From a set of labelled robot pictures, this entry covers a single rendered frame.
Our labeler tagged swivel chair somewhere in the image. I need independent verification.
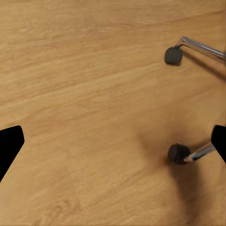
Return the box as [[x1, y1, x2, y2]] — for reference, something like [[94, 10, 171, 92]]
[[165, 37, 226, 165]]

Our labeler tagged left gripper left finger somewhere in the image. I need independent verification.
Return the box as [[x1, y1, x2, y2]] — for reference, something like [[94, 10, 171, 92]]
[[0, 125, 24, 181]]

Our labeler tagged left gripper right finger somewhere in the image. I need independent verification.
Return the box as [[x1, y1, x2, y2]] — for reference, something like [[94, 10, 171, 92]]
[[211, 125, 226, 163]]

